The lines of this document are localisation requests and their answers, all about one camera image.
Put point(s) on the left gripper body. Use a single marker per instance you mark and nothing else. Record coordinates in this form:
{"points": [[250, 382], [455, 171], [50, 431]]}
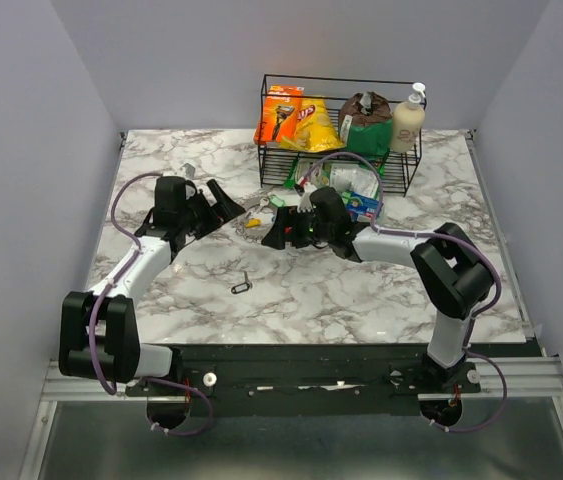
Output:
{"points": [[198, 217]]}

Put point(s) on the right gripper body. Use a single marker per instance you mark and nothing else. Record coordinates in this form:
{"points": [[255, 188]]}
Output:
{"points": [[321, 233]]}

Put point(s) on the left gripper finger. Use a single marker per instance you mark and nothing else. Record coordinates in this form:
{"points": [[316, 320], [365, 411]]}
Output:
{"points": [[218, 193], [227, 212]]}

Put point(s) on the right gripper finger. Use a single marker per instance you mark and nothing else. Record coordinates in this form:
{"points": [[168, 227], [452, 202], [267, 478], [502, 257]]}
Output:
{"points": [[299, 231], [276, 236]]}

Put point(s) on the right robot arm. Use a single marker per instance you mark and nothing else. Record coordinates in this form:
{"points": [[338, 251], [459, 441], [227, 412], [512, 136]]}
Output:
{"points": [[459, 280]]}

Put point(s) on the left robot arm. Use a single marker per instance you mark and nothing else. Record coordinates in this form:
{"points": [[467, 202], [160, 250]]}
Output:
{"points": [[99, 334]]}

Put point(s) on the yellow key tag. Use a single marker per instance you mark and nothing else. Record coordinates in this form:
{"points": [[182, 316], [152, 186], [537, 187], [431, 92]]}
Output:
{"points": [[252, 223]]}

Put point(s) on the green key tag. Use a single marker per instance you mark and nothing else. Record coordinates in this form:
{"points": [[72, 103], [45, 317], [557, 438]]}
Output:
{"points": [[277, 201]]}

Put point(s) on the blue green sponge pack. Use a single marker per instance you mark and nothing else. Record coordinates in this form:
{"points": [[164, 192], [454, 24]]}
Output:
{"points": [[359, 207]]}

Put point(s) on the black key tag with key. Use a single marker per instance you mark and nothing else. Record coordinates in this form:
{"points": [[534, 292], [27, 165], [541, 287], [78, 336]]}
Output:
{"points": [[242, 287]]}

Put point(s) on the green white snack bag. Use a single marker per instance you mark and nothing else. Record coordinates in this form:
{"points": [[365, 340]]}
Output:
{"points": [[342, 176]]}

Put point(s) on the yellow chips bag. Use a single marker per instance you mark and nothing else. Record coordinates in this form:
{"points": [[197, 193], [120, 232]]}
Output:
{"points": [[314, 131]]}

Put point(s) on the brown and green bag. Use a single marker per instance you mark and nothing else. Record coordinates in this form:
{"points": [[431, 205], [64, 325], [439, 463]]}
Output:
{"points": [[365, 124]]}

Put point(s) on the orange razor box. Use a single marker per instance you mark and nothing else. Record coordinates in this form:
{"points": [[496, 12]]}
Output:
{"points": [[279, 114]]}

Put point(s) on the cream lotion pump bottle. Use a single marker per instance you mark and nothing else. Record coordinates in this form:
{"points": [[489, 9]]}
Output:
{"points": [[407, 120]]}

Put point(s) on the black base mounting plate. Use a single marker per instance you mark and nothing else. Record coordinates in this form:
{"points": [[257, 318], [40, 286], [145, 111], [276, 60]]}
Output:
{"points": [[311, 380]]}

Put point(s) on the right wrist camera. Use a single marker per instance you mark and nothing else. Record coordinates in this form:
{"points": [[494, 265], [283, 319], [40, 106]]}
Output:
{"points": [[306, 192]]}

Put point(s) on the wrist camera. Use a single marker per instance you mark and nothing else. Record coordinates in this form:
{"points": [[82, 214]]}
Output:
{"points": [[187, 170], [306, 192]]}

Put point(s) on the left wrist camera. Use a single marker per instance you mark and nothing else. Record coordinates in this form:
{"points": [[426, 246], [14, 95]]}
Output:
{"points": [[187, 170]]}

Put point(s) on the aluminium rail frame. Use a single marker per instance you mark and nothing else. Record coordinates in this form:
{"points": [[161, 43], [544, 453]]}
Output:
{"points": [[158, 429]]}

